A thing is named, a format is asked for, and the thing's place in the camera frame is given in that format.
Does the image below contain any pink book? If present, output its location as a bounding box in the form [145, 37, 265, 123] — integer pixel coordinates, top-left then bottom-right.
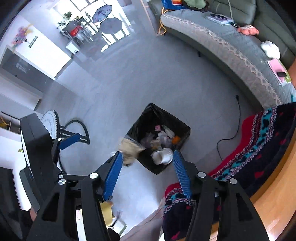
[267, 58, 292, 86]

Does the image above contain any green cap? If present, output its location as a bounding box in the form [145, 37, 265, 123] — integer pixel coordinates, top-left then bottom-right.
[185, 0, 207, 9]

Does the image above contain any black floor cable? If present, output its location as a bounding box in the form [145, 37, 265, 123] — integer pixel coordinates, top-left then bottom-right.
[216, 94, 241, 162]

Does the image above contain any blue snack bag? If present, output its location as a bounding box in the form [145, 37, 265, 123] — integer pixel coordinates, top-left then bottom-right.
[162, 0, 186, 10]

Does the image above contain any white printed sachet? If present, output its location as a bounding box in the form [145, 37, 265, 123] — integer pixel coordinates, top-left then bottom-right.
[118, 136, 145, 166]

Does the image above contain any dark umbrella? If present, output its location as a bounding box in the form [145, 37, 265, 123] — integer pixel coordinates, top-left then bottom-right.
[99, 18, 122, 34]
[92, 4, 112, 23]

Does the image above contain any pink toy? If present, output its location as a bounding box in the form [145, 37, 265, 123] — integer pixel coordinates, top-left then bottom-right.
[237, 25, 259, 36]

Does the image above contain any white crumpled cloth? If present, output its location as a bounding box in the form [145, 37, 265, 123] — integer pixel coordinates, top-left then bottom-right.
[260, 41, 280, 59]

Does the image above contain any black trash bin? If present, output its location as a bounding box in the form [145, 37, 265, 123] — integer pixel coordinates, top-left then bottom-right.
[127, 103, 191, 175]

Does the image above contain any patterned dark blanket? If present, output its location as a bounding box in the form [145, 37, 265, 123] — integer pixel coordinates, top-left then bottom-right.
[163, 103, 295, 240]

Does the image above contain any grey sofa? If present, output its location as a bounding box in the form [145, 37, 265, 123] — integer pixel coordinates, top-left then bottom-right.
[148, 1, 295, 108]

